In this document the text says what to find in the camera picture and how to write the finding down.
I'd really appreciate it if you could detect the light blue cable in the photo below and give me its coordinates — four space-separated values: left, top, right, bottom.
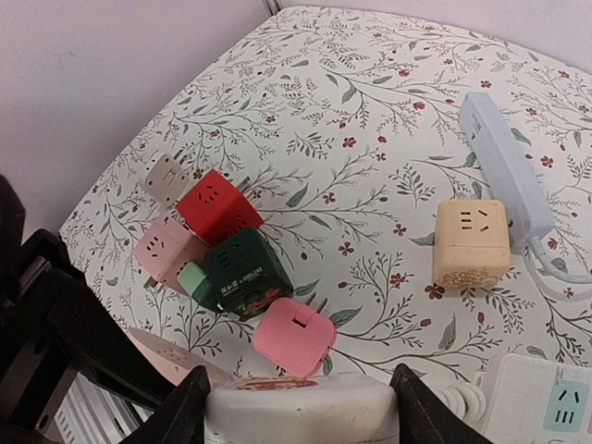
526 236 592 286

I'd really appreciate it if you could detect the pink plug adapter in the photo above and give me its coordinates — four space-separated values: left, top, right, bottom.
253 295 337 376

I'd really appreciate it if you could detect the floral table cloth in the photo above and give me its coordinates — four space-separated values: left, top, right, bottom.
60 6 591 385

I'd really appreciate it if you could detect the aluminium front rail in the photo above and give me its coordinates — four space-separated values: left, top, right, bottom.
54 374 153 444

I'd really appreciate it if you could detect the red cube socket adapter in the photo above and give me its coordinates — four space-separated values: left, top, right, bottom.
176 170 264 247

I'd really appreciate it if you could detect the yellow cube socket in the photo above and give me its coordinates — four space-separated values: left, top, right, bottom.
433 199 511 289

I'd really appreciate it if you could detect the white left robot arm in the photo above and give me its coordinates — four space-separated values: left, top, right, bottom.
1 178 174 443

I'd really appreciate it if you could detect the pink round cable reel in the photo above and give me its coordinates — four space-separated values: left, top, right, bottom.
126 327 233 389

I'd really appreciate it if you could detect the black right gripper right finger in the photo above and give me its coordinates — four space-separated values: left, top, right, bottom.
389 364 491 444

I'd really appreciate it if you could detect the white cable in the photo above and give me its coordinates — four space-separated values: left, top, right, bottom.
429 380 488 426

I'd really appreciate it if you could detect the green beige socket adapter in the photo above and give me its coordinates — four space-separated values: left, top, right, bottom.
177 262 220 313

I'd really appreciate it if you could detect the blue power strip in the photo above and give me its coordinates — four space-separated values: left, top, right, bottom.
459 92 554 254

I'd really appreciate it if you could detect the white plug adapter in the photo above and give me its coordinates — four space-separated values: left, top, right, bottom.
140 154 190 206

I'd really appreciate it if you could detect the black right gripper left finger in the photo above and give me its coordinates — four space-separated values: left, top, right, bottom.
122 365 211 444

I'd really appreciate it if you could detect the white plug block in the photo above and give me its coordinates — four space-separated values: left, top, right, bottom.
204 372 400 443

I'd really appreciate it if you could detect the light pink cube socket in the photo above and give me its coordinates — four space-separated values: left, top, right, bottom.
133 215 209 295

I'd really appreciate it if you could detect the white colourful power strip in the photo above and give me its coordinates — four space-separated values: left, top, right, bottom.
478 353 591 443

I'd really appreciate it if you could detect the dark green cube socket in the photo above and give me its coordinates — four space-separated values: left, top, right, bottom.
204 228 293 321

